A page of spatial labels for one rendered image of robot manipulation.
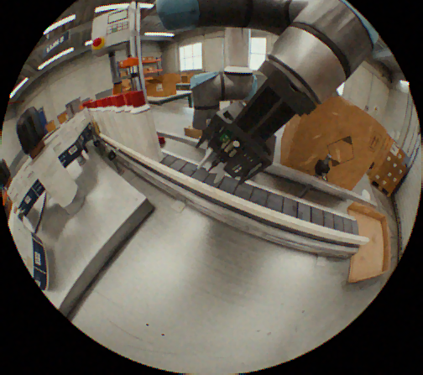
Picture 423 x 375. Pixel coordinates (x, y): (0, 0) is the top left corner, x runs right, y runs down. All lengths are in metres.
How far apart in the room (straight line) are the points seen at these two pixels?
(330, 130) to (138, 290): 0.56
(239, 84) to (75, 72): 8.04
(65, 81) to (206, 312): 8.30
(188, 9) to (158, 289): 0.42
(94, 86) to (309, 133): 8.13
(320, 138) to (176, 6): 0.38
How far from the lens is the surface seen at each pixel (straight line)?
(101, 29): 0.66
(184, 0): 0.18
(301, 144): 0.38
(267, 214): 0.23
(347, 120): 0.39
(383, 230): 0.76
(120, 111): 0.40
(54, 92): 8.28
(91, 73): 8.18
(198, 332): 0.31
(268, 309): 0.31
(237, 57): 0.51
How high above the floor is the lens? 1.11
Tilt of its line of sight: 41 degrees down
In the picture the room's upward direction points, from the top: straight up
